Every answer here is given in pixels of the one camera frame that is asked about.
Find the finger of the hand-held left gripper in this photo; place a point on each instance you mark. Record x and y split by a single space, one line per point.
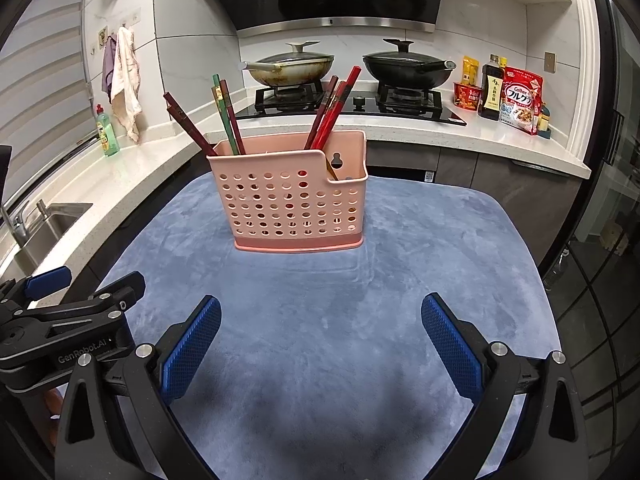
47 282
100 302

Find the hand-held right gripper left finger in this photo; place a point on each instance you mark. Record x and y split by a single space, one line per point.
192 345

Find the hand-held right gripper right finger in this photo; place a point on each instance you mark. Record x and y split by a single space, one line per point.
452 345

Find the pink perforated utensil basket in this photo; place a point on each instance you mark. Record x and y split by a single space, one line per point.
280 200

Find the dark red chopstick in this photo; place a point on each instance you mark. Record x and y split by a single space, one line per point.
184 127
192 126

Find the green chopstick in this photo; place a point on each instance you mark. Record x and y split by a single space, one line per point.
226 120

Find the maroon chopstick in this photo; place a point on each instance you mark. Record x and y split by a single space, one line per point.
336 94
234 120

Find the bright red chopstick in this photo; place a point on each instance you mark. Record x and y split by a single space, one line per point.
330 125
350 82

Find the brown chopstick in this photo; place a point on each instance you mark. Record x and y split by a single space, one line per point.
320 114

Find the person's left hand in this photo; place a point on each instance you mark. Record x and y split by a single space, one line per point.
52 400

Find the stainless steel sink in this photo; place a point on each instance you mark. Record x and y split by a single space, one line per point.
45 240

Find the chrome faucet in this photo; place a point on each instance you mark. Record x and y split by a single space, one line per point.
12 225

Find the sink soap pump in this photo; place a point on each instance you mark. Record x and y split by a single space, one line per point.
42 210

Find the blue plush mat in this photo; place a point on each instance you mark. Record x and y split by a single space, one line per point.
350 310

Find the green dish soap bottle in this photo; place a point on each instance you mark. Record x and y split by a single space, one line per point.
107 135

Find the dark base cabinets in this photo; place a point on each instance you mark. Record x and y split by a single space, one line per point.
475 180

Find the window blind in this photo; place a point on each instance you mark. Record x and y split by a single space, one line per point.
35 85

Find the white hanging towel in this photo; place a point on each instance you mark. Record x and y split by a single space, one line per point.
125 80

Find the purple hanging cloth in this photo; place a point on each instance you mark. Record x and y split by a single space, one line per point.
108 65

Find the glass door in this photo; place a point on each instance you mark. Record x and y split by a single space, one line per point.
615 185

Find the small teal holder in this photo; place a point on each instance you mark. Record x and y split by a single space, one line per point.
543 122

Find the orange snack packet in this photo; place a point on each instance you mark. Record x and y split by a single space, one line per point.
468 97

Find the red cereal bag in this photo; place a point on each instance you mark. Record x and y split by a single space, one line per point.
521 102

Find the dark soy sauce bottle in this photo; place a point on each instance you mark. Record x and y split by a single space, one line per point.
491 95

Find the black gas stove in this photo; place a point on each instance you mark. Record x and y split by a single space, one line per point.
370 105

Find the black wok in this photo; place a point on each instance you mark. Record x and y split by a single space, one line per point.
405 77

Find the yellow snack packet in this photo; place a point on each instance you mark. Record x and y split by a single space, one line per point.
470 71

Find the beige wok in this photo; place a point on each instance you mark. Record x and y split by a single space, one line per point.
290 76

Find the black pan lid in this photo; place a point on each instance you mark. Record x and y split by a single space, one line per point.
400 55

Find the glass pan lid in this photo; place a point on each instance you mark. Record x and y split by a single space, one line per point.
295 57

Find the bronze wall switch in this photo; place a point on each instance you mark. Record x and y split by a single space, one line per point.
550 62

